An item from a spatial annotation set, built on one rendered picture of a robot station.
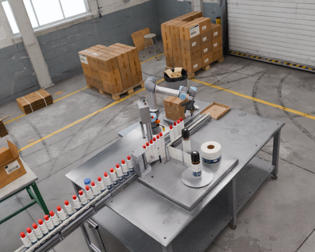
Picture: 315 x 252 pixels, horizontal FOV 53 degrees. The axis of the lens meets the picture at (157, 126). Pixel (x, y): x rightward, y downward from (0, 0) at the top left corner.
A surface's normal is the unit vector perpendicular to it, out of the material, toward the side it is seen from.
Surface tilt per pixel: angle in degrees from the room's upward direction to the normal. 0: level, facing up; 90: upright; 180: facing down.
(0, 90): 90
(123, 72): 90
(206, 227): 1
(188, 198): 0
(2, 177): 90
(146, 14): 90
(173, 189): 0
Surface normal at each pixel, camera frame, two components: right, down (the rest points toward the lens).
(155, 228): -0.15, -0.84
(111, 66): 0.67, 0.31
